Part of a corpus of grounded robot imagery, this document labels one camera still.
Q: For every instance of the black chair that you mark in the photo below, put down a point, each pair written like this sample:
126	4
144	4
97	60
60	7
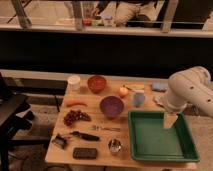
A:
10	123

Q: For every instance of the black handled peeler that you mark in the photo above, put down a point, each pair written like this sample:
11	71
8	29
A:
85	136

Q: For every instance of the orange carrot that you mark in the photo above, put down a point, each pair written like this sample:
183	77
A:
71	103

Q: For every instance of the red bowl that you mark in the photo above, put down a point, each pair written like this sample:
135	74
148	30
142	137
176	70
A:
96	83

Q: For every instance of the light blue cup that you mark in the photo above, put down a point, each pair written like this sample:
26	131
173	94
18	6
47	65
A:
138	99

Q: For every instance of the blue sponge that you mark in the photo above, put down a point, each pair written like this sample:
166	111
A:
159	87

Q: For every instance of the small metal cup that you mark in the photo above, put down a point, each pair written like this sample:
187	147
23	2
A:
114	146

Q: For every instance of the green plastic tray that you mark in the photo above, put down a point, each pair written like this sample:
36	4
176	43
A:
150	141

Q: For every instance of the orange apple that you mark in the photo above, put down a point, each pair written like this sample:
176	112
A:
123	92

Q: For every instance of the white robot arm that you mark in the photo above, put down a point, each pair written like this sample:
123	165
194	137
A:
190	85

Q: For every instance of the person in beige trousers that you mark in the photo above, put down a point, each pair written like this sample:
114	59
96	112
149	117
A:
142	10

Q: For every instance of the bunch of red grapes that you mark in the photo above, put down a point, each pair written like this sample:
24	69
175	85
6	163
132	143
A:
75	115

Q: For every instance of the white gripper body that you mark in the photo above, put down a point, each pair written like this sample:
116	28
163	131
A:
169	120

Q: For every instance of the blue grey cloth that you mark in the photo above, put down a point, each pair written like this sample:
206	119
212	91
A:
157	100

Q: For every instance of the purple bowl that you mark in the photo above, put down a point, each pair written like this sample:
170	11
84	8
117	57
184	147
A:
111	106

